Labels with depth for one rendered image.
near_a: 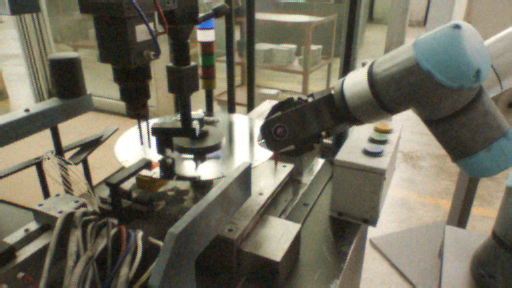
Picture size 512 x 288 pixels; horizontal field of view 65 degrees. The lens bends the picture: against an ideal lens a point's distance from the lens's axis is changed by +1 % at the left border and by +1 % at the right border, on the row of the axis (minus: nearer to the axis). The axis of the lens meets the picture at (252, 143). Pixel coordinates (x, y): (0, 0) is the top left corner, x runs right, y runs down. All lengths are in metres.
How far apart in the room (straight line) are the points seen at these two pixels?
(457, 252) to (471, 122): 0.47
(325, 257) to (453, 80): 0.48
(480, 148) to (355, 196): 0.43
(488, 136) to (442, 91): 0.08
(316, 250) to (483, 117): 0.46
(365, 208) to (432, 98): 0.47
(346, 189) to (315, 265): 0.19
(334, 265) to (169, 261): 0.42
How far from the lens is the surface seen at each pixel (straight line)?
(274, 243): 0.74
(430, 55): 0.47
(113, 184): 0.64
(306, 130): 0.54
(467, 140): 0.52
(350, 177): 0.89
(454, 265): 0.90
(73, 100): 0.84
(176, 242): 0.49
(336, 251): 0.86
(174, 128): 0.73
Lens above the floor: 1.29
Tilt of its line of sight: 25 degrees down
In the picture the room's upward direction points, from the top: straight up
